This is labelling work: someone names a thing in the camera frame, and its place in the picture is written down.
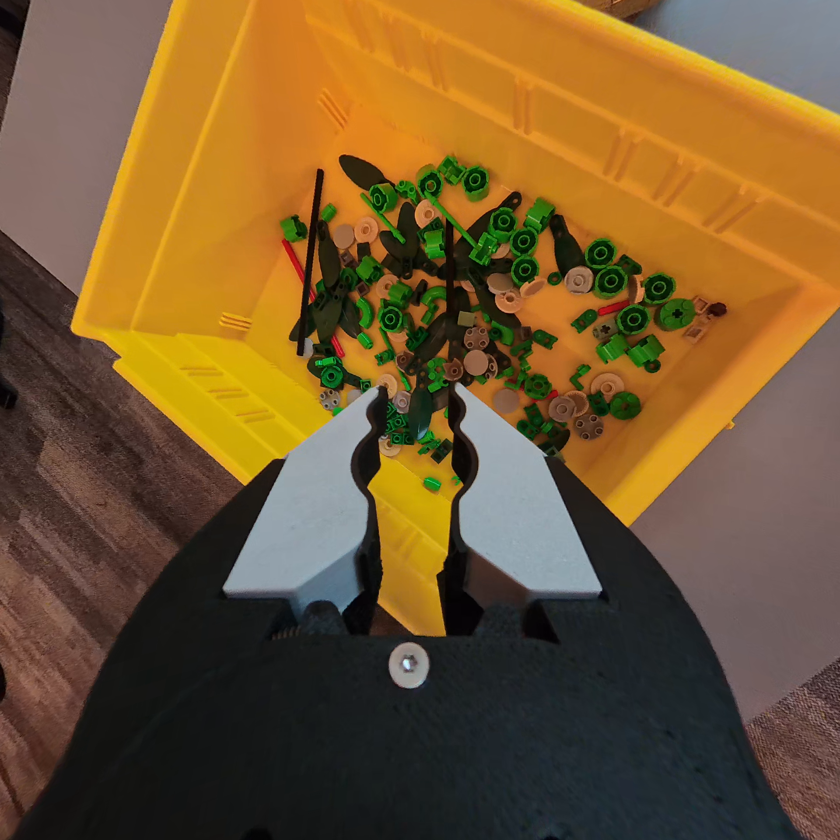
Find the long red toy rod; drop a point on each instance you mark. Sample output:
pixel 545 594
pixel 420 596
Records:
pixel 295 262

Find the yellow plastic bin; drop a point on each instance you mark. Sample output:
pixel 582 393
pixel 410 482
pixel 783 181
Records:
pixel 229 197

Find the pile of small toy bricks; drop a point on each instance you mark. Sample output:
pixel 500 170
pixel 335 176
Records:
pixel 610 281

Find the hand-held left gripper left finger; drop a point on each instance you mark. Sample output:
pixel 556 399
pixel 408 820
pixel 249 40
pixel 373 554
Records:
pixel 308 512

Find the long black toy rod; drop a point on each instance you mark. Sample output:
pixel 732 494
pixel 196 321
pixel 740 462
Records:
pixel 311 262
pixel 450 295

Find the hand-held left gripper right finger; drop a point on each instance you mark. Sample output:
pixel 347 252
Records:
pixel 525 518

